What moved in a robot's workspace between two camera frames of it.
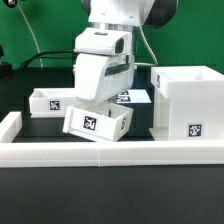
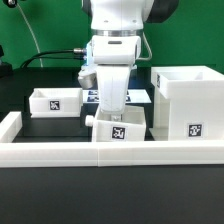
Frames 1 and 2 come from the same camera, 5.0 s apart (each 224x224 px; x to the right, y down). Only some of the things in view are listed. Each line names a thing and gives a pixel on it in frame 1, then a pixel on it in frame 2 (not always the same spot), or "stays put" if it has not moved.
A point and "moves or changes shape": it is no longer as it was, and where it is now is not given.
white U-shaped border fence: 25,154 stays put
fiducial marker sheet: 133,96 stays put
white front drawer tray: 99,120 moves or changes shape
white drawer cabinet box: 188,104 stays put
